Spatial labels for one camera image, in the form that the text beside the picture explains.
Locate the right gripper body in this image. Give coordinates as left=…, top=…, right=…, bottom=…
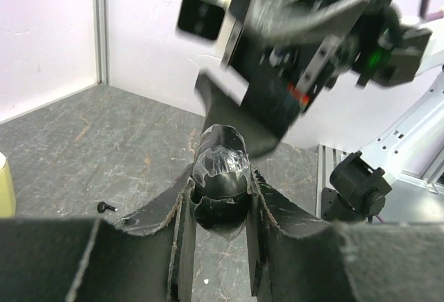
left=221, top=0, right=407, bottom=140

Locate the black charging case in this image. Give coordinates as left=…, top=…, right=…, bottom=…
left=189, top=124, right=252, bottom=241

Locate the right aluminium frame post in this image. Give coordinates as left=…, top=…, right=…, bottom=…
left=92, top=0, right=110, bottom=84

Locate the black earbud far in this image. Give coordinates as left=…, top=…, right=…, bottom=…
left=96, top=201, right=117, bottom=213

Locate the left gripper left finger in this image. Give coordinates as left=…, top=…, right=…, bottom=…
left=1, top=167, right=196, bottom=301

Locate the yellow ceramic mug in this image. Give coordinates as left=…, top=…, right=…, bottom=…
left=0, top=153, right=16, bottom=219

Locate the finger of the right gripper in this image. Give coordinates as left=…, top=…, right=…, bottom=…
left=194, top=69, right=279, bottom=158

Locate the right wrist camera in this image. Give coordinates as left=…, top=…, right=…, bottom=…
left=176, top=0, right=235, bottom=45

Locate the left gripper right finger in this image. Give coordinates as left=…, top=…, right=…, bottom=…
left=246, top=169, right=443, bottom=301

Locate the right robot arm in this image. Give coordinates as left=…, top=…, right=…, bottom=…
left=196, top=0, right=443, bottom=221

